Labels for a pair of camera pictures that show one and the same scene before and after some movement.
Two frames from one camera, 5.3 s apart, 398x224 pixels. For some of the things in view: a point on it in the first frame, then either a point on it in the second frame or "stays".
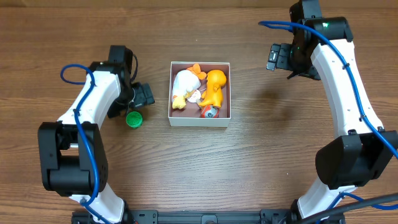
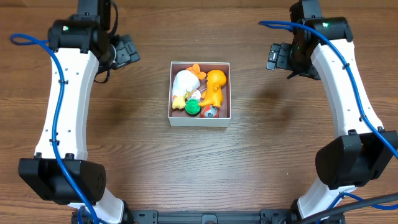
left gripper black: x=123 y=103 → x=104 y=58
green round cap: x=134 y=119 → x=192 y=106
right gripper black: x=306 y=72 stays
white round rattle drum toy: x=195 y=97 stays
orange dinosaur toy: x=216 y=79 stays
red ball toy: x=209 y=111 stays
